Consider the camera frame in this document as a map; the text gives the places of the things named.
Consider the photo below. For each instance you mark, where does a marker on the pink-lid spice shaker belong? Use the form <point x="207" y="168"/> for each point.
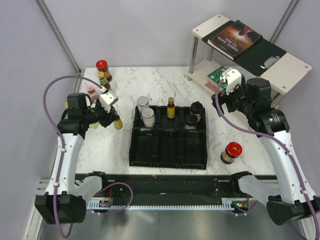
<point x="92" y="92"/>

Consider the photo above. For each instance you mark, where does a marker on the brown-lid spice jar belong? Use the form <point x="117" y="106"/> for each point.
<point x="148" y="117"/>

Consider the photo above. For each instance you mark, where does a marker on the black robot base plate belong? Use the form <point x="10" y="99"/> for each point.
<point x="155" y="188"/>

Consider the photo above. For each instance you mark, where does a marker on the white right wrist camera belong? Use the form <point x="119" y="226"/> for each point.
<point x="232" y="77"/>

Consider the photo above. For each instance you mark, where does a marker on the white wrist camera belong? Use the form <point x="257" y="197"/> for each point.
<point x="108" y="99"/>
<point x="232" y="77"/>

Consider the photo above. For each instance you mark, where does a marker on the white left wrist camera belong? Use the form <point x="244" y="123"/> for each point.
<point x="108" y="99"/>

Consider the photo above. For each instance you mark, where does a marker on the dark Three Days book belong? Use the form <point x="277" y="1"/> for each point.
<point x="234" y="39"/>

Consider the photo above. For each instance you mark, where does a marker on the green paperback book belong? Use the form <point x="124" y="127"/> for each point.
<point x="214" y="77"/>

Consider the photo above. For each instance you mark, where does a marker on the black six-compartment plastic tray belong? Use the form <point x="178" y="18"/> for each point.
<point x="168" y="144"/>

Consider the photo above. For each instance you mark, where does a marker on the small yellow-label brown bottle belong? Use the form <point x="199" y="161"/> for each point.
<point x="171" y="108"/>

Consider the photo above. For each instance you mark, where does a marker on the white two-tier shelf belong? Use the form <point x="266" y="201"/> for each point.
<point x="283" y="75"/>

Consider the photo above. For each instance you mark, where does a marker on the black-lid pepper shaker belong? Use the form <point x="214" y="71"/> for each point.
<point x="190" y="122"/>
<point x="196" y="109"/>

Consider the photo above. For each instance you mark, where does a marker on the yellow-cap sauce bottle tall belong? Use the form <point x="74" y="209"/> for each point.
<point x="103" y="80"/>

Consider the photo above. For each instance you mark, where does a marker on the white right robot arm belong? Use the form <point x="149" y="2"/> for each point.
<point x="294" y="199"/>

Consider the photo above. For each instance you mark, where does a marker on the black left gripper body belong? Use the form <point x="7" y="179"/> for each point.
<point x="99" y="114"/>

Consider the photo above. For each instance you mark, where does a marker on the yellow-lid clear spice shaker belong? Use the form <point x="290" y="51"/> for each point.
<point x="94" y="125"/>

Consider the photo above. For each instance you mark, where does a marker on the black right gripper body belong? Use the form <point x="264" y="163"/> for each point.
<point x="235" y="100"/>

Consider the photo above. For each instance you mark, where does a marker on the white slotted cable duct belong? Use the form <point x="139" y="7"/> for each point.
<point x="99" y="205"/>

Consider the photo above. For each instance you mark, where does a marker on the right aluminium frame post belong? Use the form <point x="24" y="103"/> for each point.
<point x="284" y="20"/>

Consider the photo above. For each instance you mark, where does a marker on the red-lid sauce jar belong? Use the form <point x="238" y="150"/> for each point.
<point x="102" y="66"/>
<point x="232" y="151"/>

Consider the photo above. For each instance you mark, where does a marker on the pink flat booklet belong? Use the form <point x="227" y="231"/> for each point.
<point x="210" y="86"/>

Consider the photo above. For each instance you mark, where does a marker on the small brown-lid jar edge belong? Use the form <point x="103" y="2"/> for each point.
<point x="118" y="124"/>

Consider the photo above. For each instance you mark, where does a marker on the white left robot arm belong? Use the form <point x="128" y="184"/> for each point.
<point x="63" y="201"/>

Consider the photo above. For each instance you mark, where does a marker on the silver-lid salt jar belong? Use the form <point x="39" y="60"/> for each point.
<point x="142" y="103"/>

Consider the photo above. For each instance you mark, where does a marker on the black clipboard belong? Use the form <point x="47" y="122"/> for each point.
<point x="253" y="59"/>

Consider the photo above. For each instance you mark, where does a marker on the aluminium corner frame post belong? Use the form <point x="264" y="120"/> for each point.
<point x="58" y="35"/>

